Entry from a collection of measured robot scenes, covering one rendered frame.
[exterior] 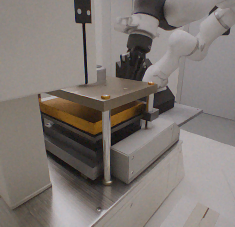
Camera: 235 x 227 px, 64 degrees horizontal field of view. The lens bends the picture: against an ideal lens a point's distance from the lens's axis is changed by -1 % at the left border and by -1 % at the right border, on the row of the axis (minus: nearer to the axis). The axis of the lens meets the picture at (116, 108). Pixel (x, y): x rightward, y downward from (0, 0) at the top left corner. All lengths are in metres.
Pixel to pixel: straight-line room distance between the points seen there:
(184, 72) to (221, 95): 0.74
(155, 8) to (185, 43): 0.49
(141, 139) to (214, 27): 0.76
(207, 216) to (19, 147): 0.41
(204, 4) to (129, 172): 0.45
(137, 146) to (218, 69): 3.17
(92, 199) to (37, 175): 0.11
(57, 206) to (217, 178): 0.57
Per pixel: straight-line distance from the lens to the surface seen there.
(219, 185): 0.76
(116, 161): 0.40
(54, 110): 0.46
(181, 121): 1.20
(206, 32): 1.07
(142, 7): 0.61
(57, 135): 0.49
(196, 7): 0.58
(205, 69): 3.57
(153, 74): 1.21
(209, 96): 3.61
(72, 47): 0.23
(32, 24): 0.20
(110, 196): 0.39
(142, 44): 0.58
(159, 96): 1.28
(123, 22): 0.59
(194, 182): 0.74
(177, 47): 1.07
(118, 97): 0.34
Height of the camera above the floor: 1.20
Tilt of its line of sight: 20 degrees down
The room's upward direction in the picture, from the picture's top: straight up
